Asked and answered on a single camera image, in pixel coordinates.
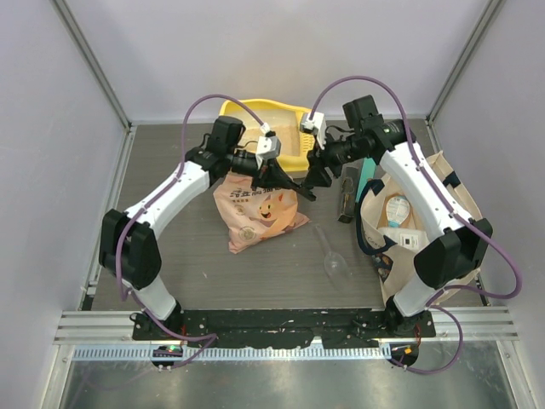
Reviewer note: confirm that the pink cat litter bag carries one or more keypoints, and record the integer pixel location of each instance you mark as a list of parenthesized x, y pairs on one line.
[(253, 215)]

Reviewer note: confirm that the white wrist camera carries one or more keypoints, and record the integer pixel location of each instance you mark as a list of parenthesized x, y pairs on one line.
[(314, 125), (268, 145)]

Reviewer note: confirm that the teal flat stick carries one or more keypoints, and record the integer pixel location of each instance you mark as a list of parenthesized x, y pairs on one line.
[(367, 172)]

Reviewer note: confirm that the beige canvas tote bag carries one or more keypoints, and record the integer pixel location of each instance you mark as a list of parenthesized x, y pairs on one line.
[(422, 227)]

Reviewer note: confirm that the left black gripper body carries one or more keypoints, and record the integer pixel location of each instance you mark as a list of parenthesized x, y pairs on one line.
[(261, 178)]

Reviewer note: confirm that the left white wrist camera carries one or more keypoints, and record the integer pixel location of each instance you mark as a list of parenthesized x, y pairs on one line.
[(268, 145)]

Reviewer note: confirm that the white slotted cable duct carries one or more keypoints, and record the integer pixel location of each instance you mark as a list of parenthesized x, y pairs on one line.
[(164, 353)]

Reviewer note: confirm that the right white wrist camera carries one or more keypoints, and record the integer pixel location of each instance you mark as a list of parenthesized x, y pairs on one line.
[(314, 125)]

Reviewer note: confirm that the yellow slotted litter scoop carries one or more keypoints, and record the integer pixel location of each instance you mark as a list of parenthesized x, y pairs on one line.
[(307, 142)]

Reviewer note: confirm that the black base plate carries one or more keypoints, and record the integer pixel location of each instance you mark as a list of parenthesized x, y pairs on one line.
[(338, 328)]

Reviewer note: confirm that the clear plastic scoop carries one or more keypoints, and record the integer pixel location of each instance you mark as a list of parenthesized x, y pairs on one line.
[(335, 265)]

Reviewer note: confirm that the aluminium rail frame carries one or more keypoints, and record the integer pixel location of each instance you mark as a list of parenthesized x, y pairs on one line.
[(102, 327)]

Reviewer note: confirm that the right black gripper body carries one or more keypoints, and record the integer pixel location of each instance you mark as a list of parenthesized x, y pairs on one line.
[(318, 157)]

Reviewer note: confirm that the blue white pouch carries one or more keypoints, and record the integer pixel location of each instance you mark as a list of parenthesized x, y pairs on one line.
[(398, 211)]

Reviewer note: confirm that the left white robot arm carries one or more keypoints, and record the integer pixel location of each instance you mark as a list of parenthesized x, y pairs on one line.
[(129, 239)]

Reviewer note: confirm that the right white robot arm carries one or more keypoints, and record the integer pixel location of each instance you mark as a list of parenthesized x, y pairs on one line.
[(457, 239)]

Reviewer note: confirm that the black bag clip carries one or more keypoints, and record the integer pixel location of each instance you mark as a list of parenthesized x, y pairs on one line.
[(303, 191)]

